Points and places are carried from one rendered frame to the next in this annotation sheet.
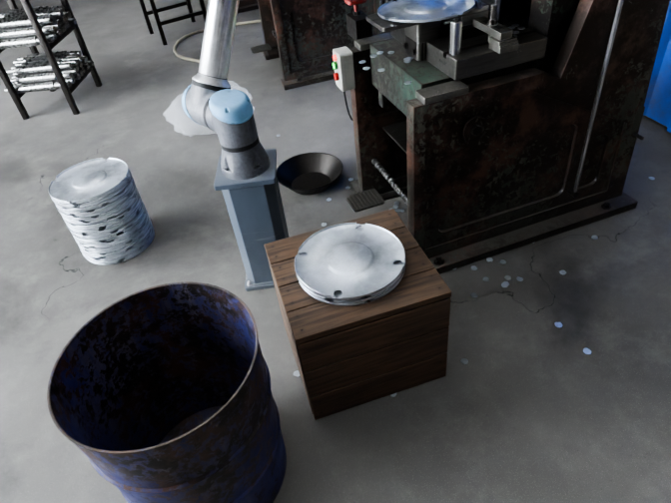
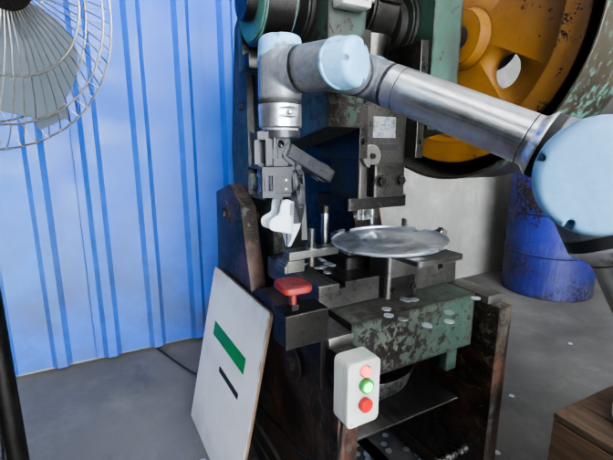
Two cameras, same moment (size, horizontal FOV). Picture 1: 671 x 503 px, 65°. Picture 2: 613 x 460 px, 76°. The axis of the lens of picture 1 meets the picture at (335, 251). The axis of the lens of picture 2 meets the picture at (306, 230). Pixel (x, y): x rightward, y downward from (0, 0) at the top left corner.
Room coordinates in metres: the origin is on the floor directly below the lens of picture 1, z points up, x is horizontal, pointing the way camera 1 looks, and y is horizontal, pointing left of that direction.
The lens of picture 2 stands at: (2.08, 0.53, 1.02)
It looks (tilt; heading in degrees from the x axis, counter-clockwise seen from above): 12 degrees down; 256
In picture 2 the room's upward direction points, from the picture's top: straight up
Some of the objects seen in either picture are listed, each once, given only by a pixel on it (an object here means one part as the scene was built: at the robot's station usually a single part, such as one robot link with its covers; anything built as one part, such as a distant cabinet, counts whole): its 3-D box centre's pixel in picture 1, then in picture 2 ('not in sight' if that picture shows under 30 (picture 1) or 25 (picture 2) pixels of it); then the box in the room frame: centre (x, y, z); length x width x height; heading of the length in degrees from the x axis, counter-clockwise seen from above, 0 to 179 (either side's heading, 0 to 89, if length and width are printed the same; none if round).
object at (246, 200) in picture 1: (260, 223); not in sight; (1.43, 0.24, 0.23); 0.19 x 0.19 x 0.45; 89
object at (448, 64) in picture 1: (461, 36); (359, 267); (1.67, -0.49, 0.68); 0.45 x 0.30 x 0.06; 15
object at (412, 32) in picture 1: (411, 34); (401, 270); (1.63, -0.32, 0.72); 0.25 x 0.14 x 0.14; 105
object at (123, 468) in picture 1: (189, 418); not in sight; (0.69, 0.39, 0.24); 0.42 x 0.42 x 0.48
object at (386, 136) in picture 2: not in sight; (373, 139); (1.66, -0.45, 1.04); 0.17 x 0.15 x 0.30; 105
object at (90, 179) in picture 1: (89, 179); not in sight; (1.74, 0.88, 0.31); 0.29 x 0.29 x 0.01
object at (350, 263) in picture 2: (463, 21); (358, 252); (1.67, -0.50, 0.72); 0.20 x 0.16 x 0.03; 15
